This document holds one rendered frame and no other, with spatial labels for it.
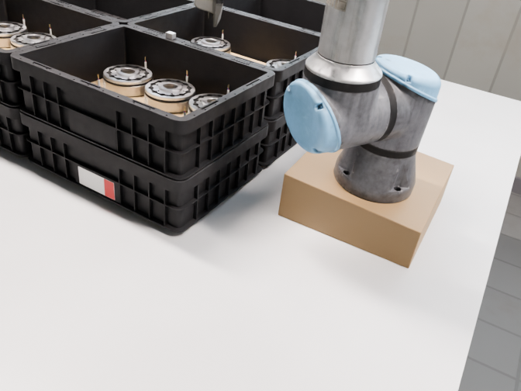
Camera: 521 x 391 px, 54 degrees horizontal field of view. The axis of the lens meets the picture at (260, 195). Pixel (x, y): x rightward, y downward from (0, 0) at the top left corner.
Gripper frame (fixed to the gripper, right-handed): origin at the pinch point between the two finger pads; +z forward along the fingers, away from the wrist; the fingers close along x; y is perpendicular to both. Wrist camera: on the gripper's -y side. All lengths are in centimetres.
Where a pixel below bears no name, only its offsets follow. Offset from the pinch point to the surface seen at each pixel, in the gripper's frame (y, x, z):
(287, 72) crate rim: -11.0, 20.1, 4.8
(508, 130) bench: -85, 6, 27
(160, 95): 13.8, 18.1, 10.5
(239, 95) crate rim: 1.6, 32.4, 4.3
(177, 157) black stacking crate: 13.4, 41.6, 10.8
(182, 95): 9.4, 17.0, 10.8
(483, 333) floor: -95, 21, 97
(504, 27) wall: -147, -81, 22
